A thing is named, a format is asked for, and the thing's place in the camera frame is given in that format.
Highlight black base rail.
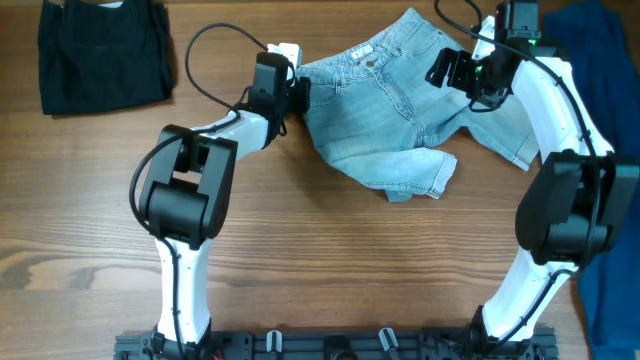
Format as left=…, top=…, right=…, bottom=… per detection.
left=113, top=327, right=559, bottom=360

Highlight light blue denim shorts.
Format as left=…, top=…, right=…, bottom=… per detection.
left=297, top=8, right=539, bottom=202

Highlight black folded garment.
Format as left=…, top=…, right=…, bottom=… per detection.
left=37, top=0, right=174, bottom=116

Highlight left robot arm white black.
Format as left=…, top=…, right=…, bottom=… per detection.
left=130, top=43, right=311, bottom=359

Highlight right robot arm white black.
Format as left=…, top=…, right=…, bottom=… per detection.
left=426, top=1, right=639, bottom=358

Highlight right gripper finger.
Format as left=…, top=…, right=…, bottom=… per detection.
left=447, top=49, right=476, bottom=93
left=425, top=48, right=458, bottom=88

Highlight dark blue garment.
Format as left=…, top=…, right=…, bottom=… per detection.
left=542, top=0, right=640, bottom=360

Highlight left black cable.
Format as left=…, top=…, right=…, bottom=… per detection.
left=128, top=22, right=271, bottom=360

